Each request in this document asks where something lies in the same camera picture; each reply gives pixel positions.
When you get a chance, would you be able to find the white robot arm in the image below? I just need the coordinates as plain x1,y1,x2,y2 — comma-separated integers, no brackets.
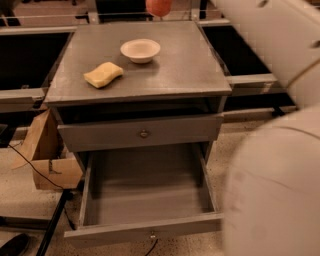
213,0,320,256

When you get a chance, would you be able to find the red apple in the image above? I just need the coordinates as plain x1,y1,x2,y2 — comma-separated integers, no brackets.
146,0,173,17

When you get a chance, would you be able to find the brown cardboard box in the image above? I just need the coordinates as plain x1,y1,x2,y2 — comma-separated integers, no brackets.
11,110,83,190

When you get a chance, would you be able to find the white ceramic bowl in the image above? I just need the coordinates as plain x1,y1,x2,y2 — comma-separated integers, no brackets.
120,39,161,64

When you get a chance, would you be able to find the black metal stand leg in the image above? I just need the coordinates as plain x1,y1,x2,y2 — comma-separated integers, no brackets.
36,189,71,256

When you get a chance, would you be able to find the grey drawer cabinet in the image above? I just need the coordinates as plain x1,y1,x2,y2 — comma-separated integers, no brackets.
44,20,234,168

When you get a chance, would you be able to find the grey open middle drawer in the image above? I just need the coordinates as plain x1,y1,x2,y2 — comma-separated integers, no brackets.
65,144,223,248

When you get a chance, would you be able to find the black cable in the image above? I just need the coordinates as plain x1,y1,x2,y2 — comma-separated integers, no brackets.
8,143,66,190

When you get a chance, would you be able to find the black shoe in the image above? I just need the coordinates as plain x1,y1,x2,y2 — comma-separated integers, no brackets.
0,233,30,256

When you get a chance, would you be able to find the yellow sponge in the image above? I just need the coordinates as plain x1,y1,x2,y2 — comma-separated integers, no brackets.
83,62,123,88

